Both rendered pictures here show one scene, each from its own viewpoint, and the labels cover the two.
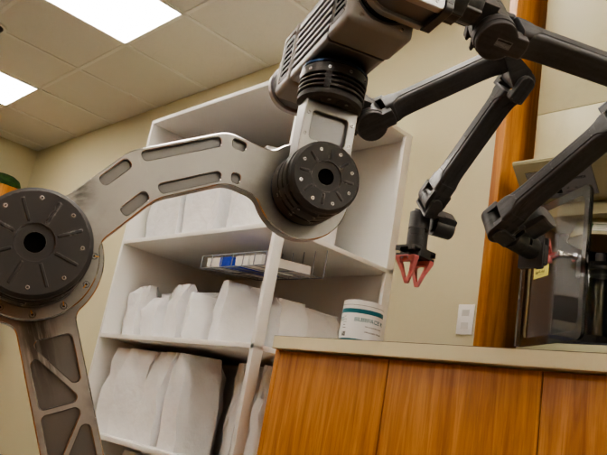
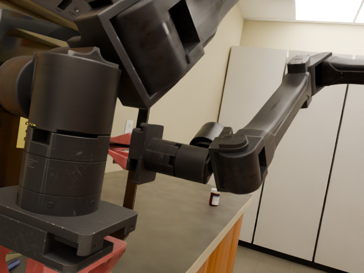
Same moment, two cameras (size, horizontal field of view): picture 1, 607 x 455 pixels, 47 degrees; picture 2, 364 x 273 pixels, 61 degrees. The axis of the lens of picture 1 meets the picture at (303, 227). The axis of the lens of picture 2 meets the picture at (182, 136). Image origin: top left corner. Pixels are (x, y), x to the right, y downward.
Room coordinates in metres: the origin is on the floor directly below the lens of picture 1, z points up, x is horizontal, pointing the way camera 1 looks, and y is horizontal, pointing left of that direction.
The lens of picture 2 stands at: (1.87, -0.08, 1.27)
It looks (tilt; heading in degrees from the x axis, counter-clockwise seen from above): 3 degrees down; 242
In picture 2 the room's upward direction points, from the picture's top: 10 degrees clockwise
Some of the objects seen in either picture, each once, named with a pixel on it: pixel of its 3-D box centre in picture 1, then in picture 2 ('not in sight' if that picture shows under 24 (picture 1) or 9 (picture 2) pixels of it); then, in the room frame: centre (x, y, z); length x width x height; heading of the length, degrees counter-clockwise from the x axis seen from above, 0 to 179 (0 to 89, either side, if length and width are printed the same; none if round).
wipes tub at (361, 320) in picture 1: (360, 326); not in sight; (2.24, -0.24, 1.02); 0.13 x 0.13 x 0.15
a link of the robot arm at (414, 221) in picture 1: (421, 222); (72, 95); (1.84, -0.32, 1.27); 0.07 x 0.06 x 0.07; 109
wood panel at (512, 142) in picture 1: (539, 158); not in sight; (2.10, -0.72, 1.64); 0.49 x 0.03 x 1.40; 132
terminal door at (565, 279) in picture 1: (552, 269); (70, 142); (1.78, -0.67, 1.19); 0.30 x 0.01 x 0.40; 10
